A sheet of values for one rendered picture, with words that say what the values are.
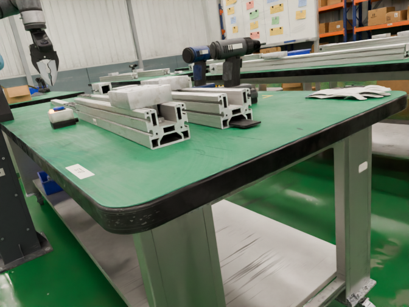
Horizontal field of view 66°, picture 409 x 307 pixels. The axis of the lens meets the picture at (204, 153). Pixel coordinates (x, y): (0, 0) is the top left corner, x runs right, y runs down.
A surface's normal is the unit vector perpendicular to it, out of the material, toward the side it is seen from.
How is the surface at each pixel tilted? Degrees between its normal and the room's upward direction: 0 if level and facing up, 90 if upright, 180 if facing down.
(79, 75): 90
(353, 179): 90
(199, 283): 90
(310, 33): 90
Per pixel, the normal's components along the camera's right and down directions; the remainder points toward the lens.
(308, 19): -0.79, 0.29
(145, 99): 0.53, 0.18
